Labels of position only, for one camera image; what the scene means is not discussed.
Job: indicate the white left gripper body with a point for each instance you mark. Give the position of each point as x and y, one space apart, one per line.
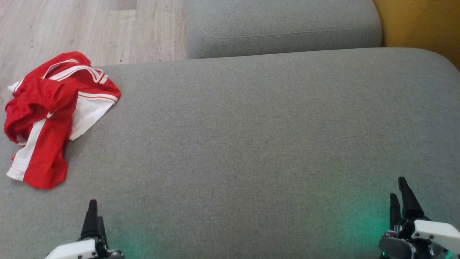
77 249

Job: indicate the yellow fabric furniture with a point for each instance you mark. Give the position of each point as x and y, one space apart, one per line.
424 25

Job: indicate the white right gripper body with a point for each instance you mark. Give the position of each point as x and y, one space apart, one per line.
435 232

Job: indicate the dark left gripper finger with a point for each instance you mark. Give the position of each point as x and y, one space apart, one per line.
91 225
102 233

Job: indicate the red white basketball jersey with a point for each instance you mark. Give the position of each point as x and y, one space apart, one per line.
91 113

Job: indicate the large grey sofa seat cushion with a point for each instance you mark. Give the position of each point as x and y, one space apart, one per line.
251 144

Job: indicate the small grey sofa cushion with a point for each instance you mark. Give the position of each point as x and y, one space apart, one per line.
280 25

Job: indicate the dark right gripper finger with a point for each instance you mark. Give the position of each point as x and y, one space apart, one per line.
395 214
409 205

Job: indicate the red shorts white trim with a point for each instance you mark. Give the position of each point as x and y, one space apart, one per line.
46 158

